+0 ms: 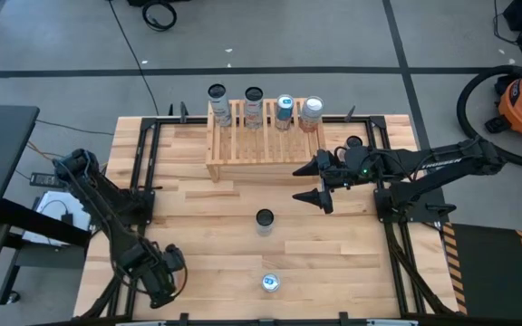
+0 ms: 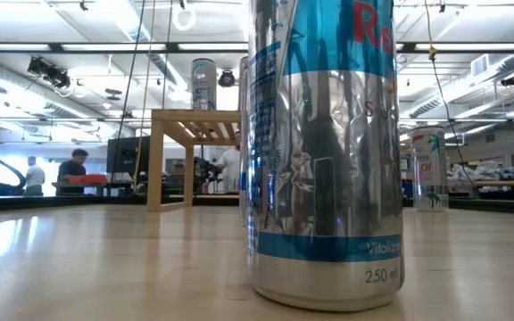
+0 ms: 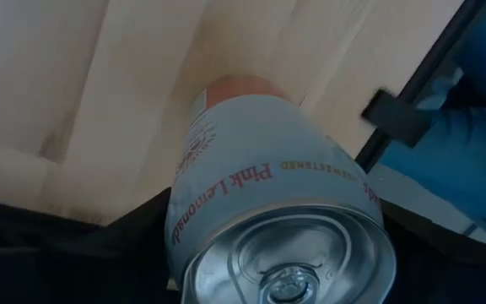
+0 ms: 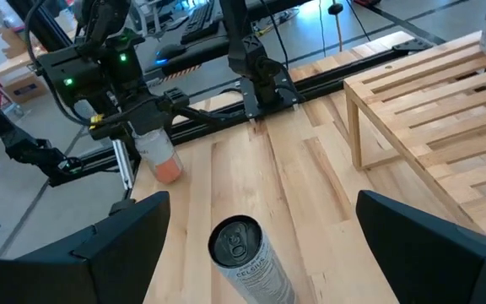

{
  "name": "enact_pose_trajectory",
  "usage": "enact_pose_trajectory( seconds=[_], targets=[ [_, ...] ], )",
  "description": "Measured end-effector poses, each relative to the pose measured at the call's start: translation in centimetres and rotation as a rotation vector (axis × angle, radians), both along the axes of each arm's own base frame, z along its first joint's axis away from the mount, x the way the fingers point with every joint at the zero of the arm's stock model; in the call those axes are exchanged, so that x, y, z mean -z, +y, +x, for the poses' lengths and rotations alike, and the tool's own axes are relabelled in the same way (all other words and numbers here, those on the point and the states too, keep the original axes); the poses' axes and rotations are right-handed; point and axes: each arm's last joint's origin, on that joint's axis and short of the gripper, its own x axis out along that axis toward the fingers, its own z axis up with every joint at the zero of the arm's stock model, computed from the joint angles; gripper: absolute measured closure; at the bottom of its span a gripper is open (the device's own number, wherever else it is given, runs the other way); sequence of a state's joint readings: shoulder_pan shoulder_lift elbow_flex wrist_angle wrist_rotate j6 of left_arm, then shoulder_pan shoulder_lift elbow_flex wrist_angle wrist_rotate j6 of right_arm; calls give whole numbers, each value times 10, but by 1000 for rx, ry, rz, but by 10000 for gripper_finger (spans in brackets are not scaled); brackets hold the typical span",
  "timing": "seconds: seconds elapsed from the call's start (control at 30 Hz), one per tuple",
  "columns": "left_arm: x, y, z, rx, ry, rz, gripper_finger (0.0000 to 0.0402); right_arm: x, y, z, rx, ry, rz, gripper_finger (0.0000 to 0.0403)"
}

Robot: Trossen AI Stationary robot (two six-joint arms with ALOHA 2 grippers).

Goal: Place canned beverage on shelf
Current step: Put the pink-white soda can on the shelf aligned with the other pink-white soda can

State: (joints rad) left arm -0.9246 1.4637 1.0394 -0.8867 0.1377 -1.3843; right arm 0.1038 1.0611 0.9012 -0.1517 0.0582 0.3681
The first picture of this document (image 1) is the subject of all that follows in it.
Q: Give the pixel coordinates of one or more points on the white Celsius Peach Vibe can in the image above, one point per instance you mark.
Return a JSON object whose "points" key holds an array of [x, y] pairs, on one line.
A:
{"points": [[254, 108]]}

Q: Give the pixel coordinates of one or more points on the white blue Celsius can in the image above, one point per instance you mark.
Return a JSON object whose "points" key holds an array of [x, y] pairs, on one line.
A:
{"points": [[264, 222]]}

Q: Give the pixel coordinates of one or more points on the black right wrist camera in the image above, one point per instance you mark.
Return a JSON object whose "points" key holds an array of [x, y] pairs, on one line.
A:
{"points": [[347, 171]]}

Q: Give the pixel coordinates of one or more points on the black aluminium frame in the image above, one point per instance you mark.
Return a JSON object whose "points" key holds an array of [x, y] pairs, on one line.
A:
{"points": [[390, 271]]}

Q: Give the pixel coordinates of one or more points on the peach can silver top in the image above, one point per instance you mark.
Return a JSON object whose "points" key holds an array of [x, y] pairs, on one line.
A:
{"points": [[311, 113]]}

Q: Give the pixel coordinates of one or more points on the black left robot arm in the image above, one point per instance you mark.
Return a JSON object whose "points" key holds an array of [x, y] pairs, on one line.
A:
{"points": [[107, 199]]}

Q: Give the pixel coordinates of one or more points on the black power adapter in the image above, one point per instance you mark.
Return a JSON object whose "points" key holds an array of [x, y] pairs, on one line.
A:
{"points": [[45, 179]]}

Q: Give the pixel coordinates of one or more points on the blue silver Red Bull can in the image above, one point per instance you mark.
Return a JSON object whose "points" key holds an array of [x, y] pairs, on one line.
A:
{"points": [[270, 283], [284, 113]]}

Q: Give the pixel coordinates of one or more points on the wooden slatted shelf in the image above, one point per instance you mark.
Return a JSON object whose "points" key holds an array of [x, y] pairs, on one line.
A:
{"points": [[265, 174]]}

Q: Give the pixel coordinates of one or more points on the black hazard-striped floor mat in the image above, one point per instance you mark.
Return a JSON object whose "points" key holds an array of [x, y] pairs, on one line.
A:
{"points": [[487, 271]]}

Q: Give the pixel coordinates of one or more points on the white Celsius Arctic Vibe can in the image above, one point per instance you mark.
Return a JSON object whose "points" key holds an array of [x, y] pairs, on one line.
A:
{"points": [[219, 106]]}

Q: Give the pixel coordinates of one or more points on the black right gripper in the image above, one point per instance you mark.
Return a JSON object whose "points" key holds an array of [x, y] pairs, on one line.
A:
{"points": [[328, 182]]}

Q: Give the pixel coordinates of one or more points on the desk caster wheel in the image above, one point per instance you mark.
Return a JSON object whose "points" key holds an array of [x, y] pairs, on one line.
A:
{"points": [[13, 297]]}

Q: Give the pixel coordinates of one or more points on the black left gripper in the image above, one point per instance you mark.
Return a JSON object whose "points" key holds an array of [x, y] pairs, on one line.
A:
{"points": [[161, 290]]}

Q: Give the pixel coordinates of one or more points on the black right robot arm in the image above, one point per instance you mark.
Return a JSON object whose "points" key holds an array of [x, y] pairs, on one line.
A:
{"points": [[447, 165]]}

